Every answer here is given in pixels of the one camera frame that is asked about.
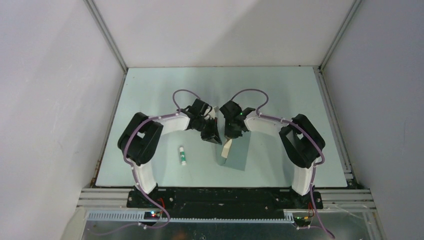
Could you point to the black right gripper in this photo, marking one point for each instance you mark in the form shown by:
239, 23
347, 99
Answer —
228, 134

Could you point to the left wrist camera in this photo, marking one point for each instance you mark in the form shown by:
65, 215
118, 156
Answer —
213, 113

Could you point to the controller board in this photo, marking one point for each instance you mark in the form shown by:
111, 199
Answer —
302, 221
152, 215

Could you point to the right controller board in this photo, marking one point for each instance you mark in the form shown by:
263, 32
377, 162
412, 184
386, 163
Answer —
302, 221

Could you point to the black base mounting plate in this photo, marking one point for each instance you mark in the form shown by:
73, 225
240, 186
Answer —
224, 203

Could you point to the aluminium frame rail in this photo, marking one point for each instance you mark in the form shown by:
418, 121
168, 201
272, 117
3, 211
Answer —
331, 198

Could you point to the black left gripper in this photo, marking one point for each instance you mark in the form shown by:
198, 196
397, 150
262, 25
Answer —
212, 136

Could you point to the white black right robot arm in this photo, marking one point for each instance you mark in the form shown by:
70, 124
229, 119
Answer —
302, 142

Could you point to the left controller board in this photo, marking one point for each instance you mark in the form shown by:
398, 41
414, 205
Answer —
152, 215

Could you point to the green white glue stick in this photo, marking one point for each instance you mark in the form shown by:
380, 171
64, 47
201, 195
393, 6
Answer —
182, 156

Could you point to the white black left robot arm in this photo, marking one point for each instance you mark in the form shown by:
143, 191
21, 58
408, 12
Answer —
141, 137

